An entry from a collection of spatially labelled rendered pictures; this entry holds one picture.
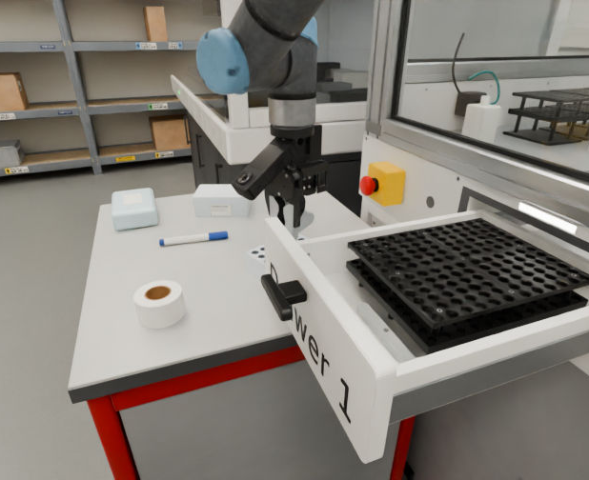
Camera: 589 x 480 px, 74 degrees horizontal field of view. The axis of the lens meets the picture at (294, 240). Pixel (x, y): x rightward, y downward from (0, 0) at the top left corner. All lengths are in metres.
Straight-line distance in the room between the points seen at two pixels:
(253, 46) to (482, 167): 0.37
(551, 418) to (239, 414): 0.46
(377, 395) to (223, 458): 0.49
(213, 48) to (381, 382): 0.41
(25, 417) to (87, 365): 1.12
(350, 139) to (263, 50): 0.82
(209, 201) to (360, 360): 0.68
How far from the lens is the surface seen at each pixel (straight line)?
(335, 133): 1.27
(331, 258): 0.55
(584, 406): 0.66
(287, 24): 0.49
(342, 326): 0.34
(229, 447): 0.75
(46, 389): 1.77
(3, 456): 1.63
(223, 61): 0.51
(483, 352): 0.40
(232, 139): 1.17
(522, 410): 0.74
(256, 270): 0.69
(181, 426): 0.68
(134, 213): 0.92
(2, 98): 4.08
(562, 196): 0.58
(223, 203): 0.93
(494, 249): 0.56
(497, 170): 0.64
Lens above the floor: 1.14
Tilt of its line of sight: 28 degrees down
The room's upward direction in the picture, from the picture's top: straight up
